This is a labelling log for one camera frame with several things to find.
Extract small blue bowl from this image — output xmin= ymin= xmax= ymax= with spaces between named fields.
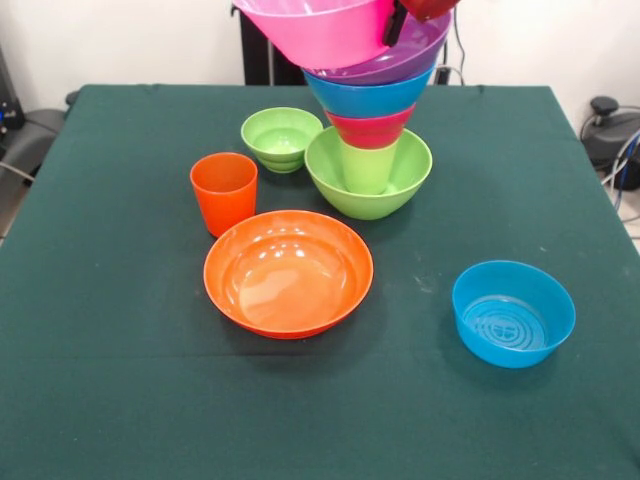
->
xmin=452 ymin=259 xmax=577 ymax=370

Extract orange cup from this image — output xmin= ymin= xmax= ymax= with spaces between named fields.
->
xmin=189 ymin=152 xmax=259 ymax=239

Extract light green cup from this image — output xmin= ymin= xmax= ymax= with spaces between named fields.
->
xmin=341 ymin=140 xmax=399 ymax=195

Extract small crimson bowl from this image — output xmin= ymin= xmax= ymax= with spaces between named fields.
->
xmin=324 ymin=103 xmax=417 ymax=151

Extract dark green tablecloth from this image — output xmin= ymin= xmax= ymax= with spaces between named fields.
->
xmin=0 ymin=83 xmax=640 ymax=480

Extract large pink bowl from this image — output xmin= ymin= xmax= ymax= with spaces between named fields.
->
xmin=232 ymin=0 xmax=401 ymax=70

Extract black computer tower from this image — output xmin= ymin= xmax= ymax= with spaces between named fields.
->
xmin=0 ymin=44 xmax=25 ymax=151

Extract wide orange bowl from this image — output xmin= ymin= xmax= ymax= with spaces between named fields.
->
xmin=203 ymin=209 xmax=375 ymax=341

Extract wide purple bowl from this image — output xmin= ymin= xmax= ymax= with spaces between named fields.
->
xmin=304 ymin=8 xmax=454 ymax=86

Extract large blue bowl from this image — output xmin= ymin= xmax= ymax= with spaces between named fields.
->
xmin=302 ymin=64 xmax=435 ymax=120

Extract medium green bowl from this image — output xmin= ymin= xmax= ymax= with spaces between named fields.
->
xmin=304 ymin=127 xmax=433 ymax=221

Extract black wall cable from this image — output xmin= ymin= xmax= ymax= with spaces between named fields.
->
xmin=434 ymin=19 xmax=469 ymax=87

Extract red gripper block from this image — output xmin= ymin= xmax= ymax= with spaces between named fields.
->
xmin=382 ymin=0 xmax=462 ymax=49

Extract small green bowl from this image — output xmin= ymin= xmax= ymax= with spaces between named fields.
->
xmin=240 ymin=106 xmax=325 ymax=174

